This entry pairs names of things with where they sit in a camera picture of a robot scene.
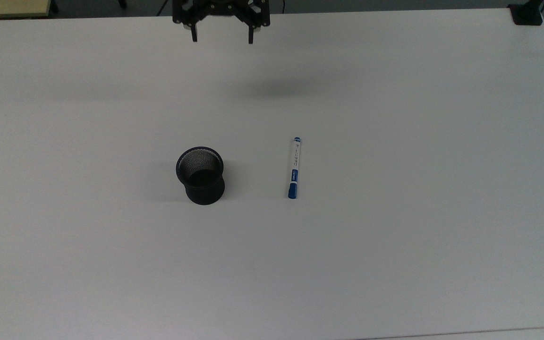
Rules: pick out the black mesh pen holder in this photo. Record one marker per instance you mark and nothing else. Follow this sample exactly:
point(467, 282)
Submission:
point(200, 175)

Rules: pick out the light wooden table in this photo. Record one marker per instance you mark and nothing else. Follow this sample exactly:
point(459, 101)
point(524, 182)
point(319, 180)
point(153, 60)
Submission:
point(7, 7)

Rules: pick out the blue and white marker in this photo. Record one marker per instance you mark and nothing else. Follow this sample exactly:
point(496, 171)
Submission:
point(294, 169)

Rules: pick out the black camera clamp mount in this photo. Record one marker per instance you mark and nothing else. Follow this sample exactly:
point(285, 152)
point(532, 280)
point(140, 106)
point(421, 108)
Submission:
point(526, 14)

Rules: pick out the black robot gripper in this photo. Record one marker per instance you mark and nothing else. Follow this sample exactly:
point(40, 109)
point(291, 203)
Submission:
point(221, 8)

